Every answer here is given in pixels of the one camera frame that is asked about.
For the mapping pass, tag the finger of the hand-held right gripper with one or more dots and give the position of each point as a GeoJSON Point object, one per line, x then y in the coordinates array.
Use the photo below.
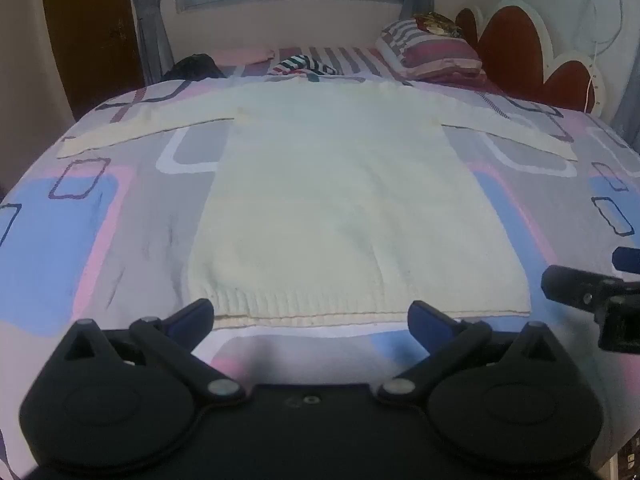
{"type": "Point", "coordinates": [627, 260]}
{"type": "Point", "coordinates": [567, 285]}

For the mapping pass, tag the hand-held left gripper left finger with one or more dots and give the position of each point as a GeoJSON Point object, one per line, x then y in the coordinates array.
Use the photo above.
{"type": "Point", "coordinates": [192, 319]}

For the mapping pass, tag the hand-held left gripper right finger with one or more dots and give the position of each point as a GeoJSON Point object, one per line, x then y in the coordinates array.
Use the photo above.
{"type": "Point", "coordinates": [425, 321]}

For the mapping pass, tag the cream knit sweater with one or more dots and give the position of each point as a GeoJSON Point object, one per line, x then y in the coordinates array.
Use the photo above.
{"type": "Point", "coordinates": [340, 185]}

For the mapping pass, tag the patterned pink blue blanket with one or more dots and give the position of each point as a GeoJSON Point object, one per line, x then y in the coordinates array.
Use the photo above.
{"type": "Point", "coordinates": [75, 240]}

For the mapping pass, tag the red white headboard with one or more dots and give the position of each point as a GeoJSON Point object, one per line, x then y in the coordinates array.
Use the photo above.
{"type": "Point", "coordinates": [510, 45]}

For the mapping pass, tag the black bag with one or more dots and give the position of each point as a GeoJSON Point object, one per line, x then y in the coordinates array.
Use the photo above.
{"type": "Point", "coordinates": [195, 67]}

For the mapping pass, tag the striped pillow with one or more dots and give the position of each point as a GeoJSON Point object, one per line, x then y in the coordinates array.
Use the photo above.
{"type": "Point", "coordinates": [435, 55]}

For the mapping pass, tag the striped bed sheet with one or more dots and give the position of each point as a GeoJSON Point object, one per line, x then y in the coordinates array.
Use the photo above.
{"type": "Point", "coordinates": [357, 56]}

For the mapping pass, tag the black white striped garment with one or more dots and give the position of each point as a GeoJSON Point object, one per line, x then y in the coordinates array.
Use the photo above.
{"type": "Point", "coordinates": [295, 64]}

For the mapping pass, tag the floral cloth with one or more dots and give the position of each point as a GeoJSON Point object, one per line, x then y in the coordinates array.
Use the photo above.
{"type": "Point", "coordinates": [437, 23]}

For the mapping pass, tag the brown wooden door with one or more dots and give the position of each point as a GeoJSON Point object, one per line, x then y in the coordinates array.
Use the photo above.
{"type": "Point", "coordinates": [85, 35]}

